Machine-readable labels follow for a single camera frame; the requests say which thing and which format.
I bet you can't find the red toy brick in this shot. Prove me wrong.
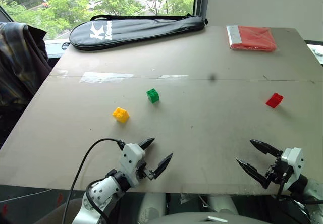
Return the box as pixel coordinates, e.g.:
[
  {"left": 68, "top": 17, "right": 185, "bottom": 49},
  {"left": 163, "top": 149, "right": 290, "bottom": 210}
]
[{"left": 265, "top": 92, "right": 284, "bottom": 109}]

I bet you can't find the green toy brick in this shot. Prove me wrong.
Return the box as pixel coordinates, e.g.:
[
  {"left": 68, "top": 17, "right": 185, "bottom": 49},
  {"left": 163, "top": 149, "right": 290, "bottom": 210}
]
[{"left": 146, "top": 88, "right": 160, "bottom": 104}]

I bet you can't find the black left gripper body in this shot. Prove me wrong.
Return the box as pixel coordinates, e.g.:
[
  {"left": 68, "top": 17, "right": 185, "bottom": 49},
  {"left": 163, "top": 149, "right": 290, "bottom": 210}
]
[{"left": 135, "top": 161, "right": 155, "bottom": 181}]

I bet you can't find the red folded bag package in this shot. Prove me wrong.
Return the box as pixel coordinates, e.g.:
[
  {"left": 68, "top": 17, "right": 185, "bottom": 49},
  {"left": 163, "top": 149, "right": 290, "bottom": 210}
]
[{"left": 226, "top": 25, "right": 277, "bottom": 52}]

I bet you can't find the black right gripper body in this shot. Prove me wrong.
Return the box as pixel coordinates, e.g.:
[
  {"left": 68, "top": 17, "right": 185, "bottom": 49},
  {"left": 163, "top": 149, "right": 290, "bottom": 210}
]
[{"left": 265, "top": 151, "right": 293, "bottom": 185}]

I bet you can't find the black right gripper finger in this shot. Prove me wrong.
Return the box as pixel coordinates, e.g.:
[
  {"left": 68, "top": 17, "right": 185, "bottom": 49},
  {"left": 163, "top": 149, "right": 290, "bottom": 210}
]
[
  {"left": 250, "top": 139, "right": 283, "bottom": 157},
  {"left": 236, "top": 158, "right": 272, "bottom": 190}
]

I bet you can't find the white robot leg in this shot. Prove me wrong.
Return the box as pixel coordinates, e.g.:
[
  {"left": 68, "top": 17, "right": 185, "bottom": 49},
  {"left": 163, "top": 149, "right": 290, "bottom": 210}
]
[
  {"left": 139, "top": 192, "right": 167, "bottom": 224},
  {"left": 200, "top": 195, "right": 239, "bottom": 216}
]

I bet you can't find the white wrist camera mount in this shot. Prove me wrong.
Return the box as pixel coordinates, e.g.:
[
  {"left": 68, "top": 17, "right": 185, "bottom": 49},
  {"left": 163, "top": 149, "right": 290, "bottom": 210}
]
[
  {"left": 281, "top": 147, "right": 305, "bottom": 191},
  {"left": 119, "top": 143, "right": 147, "bottom": 186}
]

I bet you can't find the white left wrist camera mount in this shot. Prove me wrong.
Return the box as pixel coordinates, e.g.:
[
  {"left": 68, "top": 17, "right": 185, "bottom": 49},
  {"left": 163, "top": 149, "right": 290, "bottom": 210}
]
[{"left": 119, "top": 143, "right": 147, "bottom": 186}]

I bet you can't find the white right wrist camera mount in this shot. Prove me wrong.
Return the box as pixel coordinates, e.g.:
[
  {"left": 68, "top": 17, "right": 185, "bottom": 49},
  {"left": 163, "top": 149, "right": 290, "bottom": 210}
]
[{"left": 281, "top": 147, "right": 305, "bottom": 191}]

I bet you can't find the dark patterned jacket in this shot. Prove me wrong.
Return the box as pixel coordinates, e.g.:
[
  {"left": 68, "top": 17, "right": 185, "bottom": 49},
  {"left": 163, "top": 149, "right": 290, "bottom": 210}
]
[{"left": 0, "top": 22, "right": 52, "bottom": 108}]

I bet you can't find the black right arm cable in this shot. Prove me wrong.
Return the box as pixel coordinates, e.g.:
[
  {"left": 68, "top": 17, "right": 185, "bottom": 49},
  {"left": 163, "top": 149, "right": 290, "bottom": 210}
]
[{"left": 275, "top": 173, "right": 323, "bottom": 206}]

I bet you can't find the white round object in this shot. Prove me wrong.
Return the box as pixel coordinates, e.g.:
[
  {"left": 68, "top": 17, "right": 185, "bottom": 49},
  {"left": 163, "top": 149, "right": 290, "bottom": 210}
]
[{"left": 309, "top": 45, "right": 323, "bottom": 56}]

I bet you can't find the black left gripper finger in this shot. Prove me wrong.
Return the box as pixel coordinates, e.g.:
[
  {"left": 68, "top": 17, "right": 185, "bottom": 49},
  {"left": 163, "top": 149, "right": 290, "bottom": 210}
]
[
  {"left": 152, "top": 153, "right": 174, "bottom": 180},
  {"left": 137, "top": 138, "right": 155, "bottom": 151}
]

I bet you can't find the black racket bag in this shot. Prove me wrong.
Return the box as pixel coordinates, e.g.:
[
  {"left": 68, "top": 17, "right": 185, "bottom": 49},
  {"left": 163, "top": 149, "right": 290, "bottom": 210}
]
[{"left": 69, "top": 13, "right": 208, "bottom": 51}]

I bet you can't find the yellow toy brick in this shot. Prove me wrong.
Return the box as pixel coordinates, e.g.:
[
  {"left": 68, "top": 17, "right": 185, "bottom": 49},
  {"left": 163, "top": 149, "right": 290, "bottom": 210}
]
[{"left": 112, "top": 107, "right": 130, "bottom": 124}]

